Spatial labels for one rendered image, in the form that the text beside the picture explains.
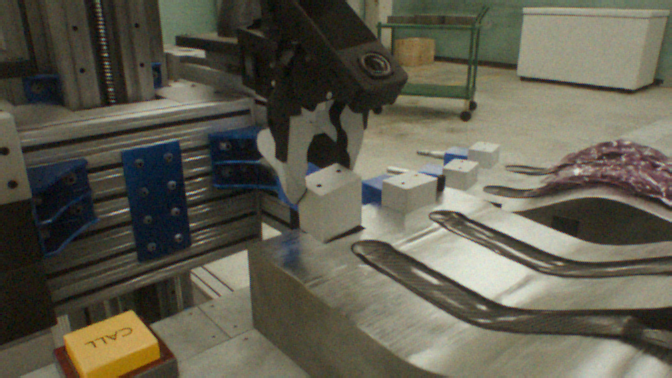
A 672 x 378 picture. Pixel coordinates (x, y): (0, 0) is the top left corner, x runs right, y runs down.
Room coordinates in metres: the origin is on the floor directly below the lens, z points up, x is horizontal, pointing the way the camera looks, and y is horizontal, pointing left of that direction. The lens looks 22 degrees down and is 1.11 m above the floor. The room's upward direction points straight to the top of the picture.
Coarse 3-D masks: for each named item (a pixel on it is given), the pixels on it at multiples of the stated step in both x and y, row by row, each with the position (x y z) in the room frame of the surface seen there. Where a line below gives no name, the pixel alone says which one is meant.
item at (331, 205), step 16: (320, 176) 0.45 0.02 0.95; (336, 176) 0.45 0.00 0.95; (352, 176) 0.45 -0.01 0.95; (320, 192) 0.42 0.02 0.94; (336, 192) 0.43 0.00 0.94; (352, 192) 0.44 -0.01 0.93; (304, 208) 0.44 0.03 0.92; (320, 208) 0.42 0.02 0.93; (336, 208) 0.43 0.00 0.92; (352, 208) 0.45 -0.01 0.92; (304, 224) 0.45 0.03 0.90; (320, 224) 0.42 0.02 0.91; (336, 224) 0.43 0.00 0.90; (352, 224) 0.45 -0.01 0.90; (320, 240) 0.43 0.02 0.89
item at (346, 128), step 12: (336, 108) 0.45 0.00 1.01; (348, 108) 0.45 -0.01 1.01; (324, 120) 0.49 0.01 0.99; (336, 120) 0.45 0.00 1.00; (348, 120) 0.45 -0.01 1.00; (360, 120) 0.46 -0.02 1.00; (336, 132) 0.48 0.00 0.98; (348, 132) 0.45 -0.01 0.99; (360, 132) 0.47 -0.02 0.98; (336, 144) 0.47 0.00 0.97; (348, 144) 0.46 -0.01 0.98; (360, 144) 0.47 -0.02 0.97; (348, 156) 0.46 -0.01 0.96; (348, 168) 0.46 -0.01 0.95
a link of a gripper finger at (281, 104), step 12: (276, 84) 0.40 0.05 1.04; (288, 84) 0.40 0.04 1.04; (276, 96) 0.40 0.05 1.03; (288, 96) 0.40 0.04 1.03; (276, 108) 0.40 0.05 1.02; (288, 108) 0.41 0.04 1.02; (300, 108) 0.41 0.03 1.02; (276, 120) 0.40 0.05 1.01; (288, 120) 0.41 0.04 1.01; (276, 132) 0.40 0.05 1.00; (288, 132) 0.41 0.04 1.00; (276, 144) 0.41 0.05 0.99; (276, 156) 0.42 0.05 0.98
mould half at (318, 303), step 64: (448, 192) 0.55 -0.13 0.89; (256, 256) 0.41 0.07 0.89; (320, 256) 0.40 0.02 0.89; (448, 256) 0.41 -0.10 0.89; (576, 256) 0.41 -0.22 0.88; (640, 256) 0.37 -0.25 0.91; (256, 320) 0.41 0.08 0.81; (320, 320) 0.34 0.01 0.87; (384, 320) 0.31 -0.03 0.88; (448, 320) 0.31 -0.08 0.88
